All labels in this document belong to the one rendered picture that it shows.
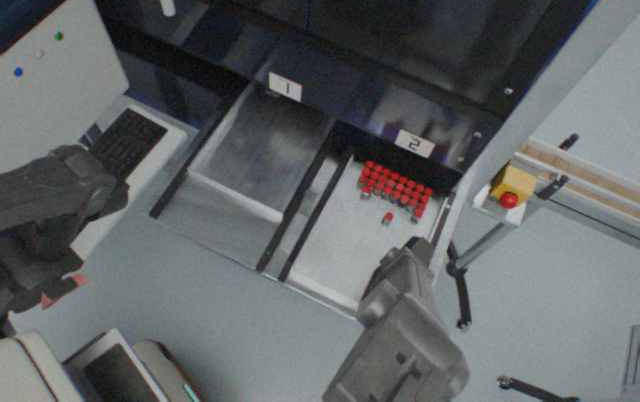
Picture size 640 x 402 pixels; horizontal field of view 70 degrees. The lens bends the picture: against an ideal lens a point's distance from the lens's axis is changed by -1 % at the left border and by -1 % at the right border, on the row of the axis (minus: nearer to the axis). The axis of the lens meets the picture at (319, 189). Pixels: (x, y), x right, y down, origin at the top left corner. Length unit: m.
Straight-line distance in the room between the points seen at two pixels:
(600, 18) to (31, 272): 0.88
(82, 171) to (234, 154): 0.60
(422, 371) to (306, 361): 1.53
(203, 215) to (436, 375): 0.82
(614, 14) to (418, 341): 0.55
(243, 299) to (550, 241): 1.41
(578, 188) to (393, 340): 1.00
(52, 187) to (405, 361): 0.45
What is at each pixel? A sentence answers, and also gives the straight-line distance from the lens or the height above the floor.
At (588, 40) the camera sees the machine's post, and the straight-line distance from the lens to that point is 0.83.
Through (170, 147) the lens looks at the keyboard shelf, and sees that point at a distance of 1.34.
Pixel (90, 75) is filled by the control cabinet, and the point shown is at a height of 0.95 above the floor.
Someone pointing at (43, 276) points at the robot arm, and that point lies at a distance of 0.77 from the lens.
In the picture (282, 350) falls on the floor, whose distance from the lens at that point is 1.94.
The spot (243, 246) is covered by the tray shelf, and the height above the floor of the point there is 0.88.
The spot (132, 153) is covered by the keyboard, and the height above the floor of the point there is 0.83.
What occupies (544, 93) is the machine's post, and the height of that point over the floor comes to 1.31.
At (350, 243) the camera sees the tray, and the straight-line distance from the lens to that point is 1.12.
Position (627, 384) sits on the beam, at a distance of 1.82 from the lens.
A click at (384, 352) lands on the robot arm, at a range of 0.41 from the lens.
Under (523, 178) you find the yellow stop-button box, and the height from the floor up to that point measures 1.03.
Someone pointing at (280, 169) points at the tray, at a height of 0.88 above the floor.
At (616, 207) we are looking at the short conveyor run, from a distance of 1.38.
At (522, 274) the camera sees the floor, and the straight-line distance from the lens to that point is 2.27.
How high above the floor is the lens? 1.92
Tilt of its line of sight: 63 degrees down
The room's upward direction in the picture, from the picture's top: 11 degrees clockwise
